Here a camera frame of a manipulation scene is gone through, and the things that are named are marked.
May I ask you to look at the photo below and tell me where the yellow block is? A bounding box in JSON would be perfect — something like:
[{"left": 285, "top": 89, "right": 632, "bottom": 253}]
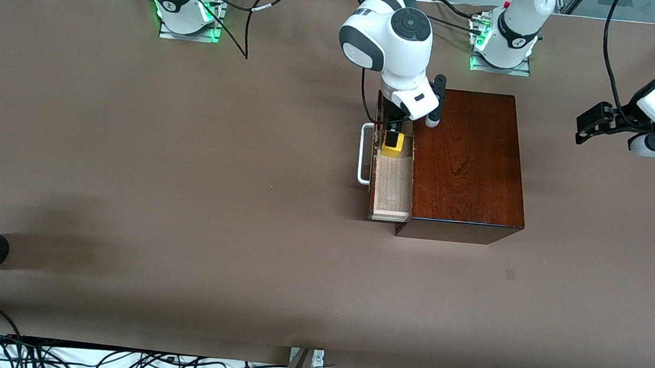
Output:
[{"left": 380, "top": 131, "right": 405, "bottom": 159}]

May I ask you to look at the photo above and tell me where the wooden drawer with white handle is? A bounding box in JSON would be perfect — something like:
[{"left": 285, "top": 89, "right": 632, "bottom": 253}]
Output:
[{"left": 353, "top": 89, "right": 423, "bottom": 224}]

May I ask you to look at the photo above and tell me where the dark brown wooden cabinet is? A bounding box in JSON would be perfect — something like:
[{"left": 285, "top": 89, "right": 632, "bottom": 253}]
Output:
[{"left": 394, "top": 86, "right": 536, "bottom": 248}]

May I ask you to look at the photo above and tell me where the brown paper table cover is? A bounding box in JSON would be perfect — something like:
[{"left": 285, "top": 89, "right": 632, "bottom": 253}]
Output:
[{"left": 0, "top": 0, "right": 655, "bottom": 368}]

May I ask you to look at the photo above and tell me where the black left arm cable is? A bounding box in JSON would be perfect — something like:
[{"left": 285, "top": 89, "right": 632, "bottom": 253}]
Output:
[{"left": 595, "top": 0, "right": 641, "bottom": 128}]

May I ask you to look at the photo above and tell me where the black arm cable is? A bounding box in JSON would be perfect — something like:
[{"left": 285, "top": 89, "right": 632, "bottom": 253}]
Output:
[
  {"left": 152, "top": 0, "right": 374, "bottom": 70},
  {"left": 595, "top": 0, "right": 641, "bottom": 128}
]

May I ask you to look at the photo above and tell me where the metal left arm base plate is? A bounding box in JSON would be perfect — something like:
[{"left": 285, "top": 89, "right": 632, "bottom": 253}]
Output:
[{"left": 469, "top": 10, "right": 536, "bottom": 78}]

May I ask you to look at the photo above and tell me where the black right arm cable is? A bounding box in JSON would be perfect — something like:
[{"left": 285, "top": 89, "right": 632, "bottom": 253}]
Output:
[{"left": 152, "top": 0, "right": 374, "bottom": 70}]

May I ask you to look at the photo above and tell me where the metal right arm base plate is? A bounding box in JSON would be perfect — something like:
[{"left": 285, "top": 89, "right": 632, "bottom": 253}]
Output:
[{"left": 158, "top": 0, "right": 227, "bottom": 44}]

